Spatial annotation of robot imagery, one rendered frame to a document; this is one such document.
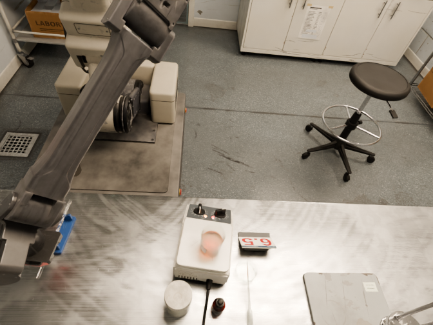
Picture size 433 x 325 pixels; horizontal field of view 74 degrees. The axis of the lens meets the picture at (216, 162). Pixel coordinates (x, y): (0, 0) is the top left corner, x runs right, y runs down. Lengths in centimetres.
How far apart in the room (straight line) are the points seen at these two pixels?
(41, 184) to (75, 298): 32
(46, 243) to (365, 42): 311
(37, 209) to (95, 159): 95
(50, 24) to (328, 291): 253
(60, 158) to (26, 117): 189
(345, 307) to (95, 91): 72
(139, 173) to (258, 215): 72
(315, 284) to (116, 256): 50
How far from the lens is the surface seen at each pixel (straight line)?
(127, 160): 146
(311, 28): 304
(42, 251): 71
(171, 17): 56
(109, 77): 53
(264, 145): 212
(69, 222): 85
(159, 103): 153
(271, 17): 291
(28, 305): 81
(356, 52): 334
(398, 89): 190
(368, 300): 87
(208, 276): 71
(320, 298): 81
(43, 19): 273
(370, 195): 217
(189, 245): 69
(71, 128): 53
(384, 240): 99
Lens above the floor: 147
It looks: 50 degrees down
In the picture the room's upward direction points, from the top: 10 degrees clockwise
